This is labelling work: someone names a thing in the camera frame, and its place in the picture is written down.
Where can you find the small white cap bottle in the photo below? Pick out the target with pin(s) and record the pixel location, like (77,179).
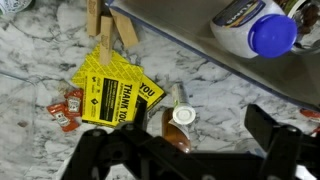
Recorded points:
(183,112)

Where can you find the left wooden block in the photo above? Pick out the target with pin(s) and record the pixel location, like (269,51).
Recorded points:
(93,17)

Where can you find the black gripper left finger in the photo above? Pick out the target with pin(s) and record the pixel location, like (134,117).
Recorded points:
(140,118)

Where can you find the dark blue box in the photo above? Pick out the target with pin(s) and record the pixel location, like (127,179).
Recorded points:
(293,76)

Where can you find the right red ketchup packet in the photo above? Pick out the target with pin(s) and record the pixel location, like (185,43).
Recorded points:
(74,102)

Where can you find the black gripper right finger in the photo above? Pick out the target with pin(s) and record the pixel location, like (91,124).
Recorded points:
(260,125)

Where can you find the red ketchup packet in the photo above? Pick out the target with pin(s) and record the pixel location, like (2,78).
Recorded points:
(74,102)
(59,112)

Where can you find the clear plastic sheet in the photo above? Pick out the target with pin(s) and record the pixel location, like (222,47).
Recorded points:
(17,105)

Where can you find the white bottle blue cap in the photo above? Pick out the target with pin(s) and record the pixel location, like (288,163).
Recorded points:
(250,28)

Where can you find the yellow thank you card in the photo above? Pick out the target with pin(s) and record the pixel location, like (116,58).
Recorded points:
(112,92)

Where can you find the middle wooden block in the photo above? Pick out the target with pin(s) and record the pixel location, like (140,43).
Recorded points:
(106,39)

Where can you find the right wooden block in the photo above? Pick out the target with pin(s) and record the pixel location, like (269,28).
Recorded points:
(125,29)

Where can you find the left red ketchup packet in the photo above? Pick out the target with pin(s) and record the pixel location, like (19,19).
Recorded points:
(59,112)

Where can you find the brown sauce bottle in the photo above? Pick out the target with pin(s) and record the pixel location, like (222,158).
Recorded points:
(174,133)

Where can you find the wooden block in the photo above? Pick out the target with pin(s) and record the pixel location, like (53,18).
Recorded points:
(106,39)
(93,17)
(125,29)

